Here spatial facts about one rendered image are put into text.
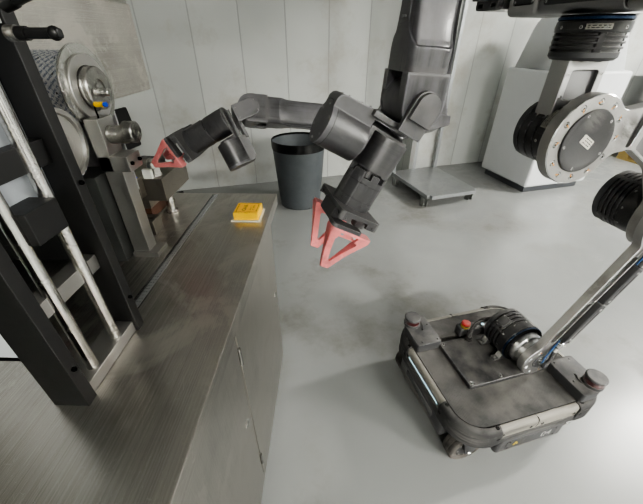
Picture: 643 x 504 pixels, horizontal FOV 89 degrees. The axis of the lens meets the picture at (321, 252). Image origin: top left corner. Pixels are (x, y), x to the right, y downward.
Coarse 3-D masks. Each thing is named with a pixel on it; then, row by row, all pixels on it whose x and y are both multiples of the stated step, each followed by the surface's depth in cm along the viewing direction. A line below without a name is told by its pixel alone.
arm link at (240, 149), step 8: (232, 104) 68; (240, 104) 69; (248, 104) 69; (256, 104) 70; (232, 112) 72; (240, 112) 69; (248, 112) 69; (256, 112) 70; (240, 120) 69; (240, 128) 73; (240, 136) 72; (248, 136) 72; (224, 144) 70; (232, 144) 70; (240, 144) 71; (248, 144) 72; (224, 152) 71; (232, 152) 71; (240, 152) 71; (248, 152) 72; (232, 160) 71; (240, 160) 71; (248, 160) 72; (232, 168) 72
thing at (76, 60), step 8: (72, 56) 58; (80, 56) 59; (88, 56) 61; (72, 64) 58; (80, 64) 59; (88, 64) 61; (96, 64) 64; (72, 72) 58; (72, 80) 58; (72, 88) 58; (72, 96) 58; (80, 96) 60; (80, 104) 60; (88, 112) 62; (104, 112) 66
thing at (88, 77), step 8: (80, 72) 59; (88, 72) 59; (96, 72) 61; (80, 80) 59; (88, 80) 59; (96, 80) 62; (104, 80) 64; (80, 88) 59; (88, 88) 59; (88, 96) 60; (96, 96) 62; (104, 96) 64; (88, 104) 61
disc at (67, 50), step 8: (64, 48) 56; (72, 48) 58; (80, 48) 60; (64, 56) 56; (56, 64) 55; (64, 64) 57; (56, 72) 55; (64, 72) 57; (104, 72) 67; (64, 80) 57; (64, 88) 57; (112, 88) 69; (64, 96) 57; (112, 96) 69; (72, 104) 58; (112, 104) 69; (72, 112) 59; (80, 112) 60; (112, 112) 69; (80, 120) 60
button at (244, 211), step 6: (240, 204) 95; (246, 204) 95; (252, 204) 95; (258, 204) 95; (234, 210) 92; (240, 210) 92; (246, 210) 92; (252, 210) 92; (258, 210) 92; (234, 216) 91; (240, 216) 91; (246, 216) 91; (252, 216) 91; (258, 216) 92
